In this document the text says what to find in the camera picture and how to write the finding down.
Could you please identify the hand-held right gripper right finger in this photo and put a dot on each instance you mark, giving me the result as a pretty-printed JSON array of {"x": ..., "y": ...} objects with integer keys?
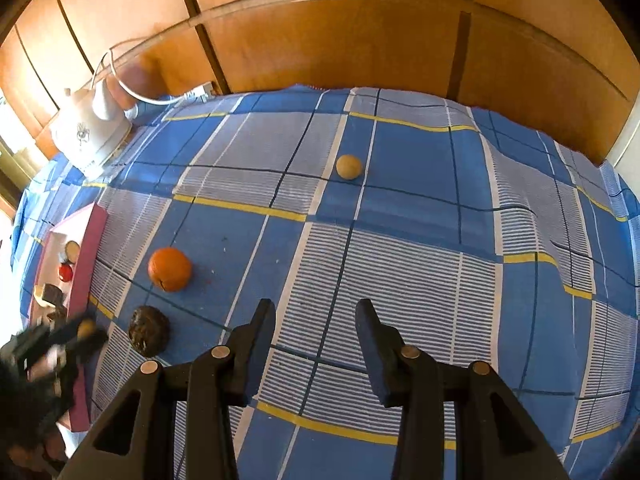
[{"x": 372, "y": 355}]

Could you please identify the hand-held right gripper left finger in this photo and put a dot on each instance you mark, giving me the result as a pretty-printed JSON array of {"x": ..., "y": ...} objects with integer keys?
[{"x": 260, "y": 330}]

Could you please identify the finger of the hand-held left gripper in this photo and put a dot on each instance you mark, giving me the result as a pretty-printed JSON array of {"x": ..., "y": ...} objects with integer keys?
[
  {"x": 90, "y": 346},
  {"x": 65, "y": 330}
]

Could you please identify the small yellow round fruit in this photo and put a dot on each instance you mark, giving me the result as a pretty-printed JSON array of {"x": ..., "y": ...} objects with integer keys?
[{"x": 87, "y": 328}]

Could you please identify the small red fruit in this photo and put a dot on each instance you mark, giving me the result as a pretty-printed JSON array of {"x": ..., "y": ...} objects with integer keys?
[{"x": 66, "y": 272}]

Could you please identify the dark brown wrinkled fruit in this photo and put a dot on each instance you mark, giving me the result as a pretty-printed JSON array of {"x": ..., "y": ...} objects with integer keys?
[{"x": 148, "y": 332}]

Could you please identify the pink shallow box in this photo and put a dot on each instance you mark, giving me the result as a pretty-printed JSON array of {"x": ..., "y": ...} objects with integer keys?
[{"x": 87, "y": 260}]

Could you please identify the dark-skinned fruit slice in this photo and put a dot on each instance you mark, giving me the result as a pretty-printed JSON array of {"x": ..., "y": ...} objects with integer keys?
[{"x": 72, "y": 251}]

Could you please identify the orange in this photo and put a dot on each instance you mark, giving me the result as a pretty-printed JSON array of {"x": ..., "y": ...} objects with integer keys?
[{"x": 170, "y": 269}]

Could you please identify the tan round fruit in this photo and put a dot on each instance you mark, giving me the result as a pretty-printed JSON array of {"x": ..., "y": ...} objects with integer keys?
[{"x": 349, "y": 166}]

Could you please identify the silver kettle base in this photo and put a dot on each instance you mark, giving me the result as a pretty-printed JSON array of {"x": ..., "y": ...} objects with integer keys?
[{"x": 107, "y": 162}]

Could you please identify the white ceramic electric kettle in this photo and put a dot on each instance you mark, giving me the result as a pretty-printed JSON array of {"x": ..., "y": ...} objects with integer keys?
[{"x": 85, "y": 130}]

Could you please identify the white power plug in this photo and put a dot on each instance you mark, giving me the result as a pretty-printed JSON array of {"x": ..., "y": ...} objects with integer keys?
[{"x": 202, "y": 91}]

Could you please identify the wooden wardrobe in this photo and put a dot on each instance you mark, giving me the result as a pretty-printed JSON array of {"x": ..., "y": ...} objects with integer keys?
[{"x": 325, "y": 45}]

